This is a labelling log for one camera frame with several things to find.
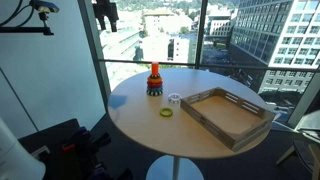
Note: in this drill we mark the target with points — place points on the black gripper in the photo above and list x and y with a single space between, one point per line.
104 8

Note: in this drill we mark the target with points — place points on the white cylindrical robot base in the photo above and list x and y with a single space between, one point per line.
15 156

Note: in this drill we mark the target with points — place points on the orange stacking peg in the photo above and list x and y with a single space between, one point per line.
155 68

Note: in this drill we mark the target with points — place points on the pile of black clamps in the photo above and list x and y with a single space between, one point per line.
83 150

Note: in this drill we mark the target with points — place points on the wooden slatted tray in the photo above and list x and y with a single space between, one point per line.
226 115

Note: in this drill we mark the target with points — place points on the wooden chair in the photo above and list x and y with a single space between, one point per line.
301 146

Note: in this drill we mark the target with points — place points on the black camera on mount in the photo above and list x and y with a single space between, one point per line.
44 6

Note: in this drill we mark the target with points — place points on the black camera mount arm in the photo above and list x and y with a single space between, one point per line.
26 30

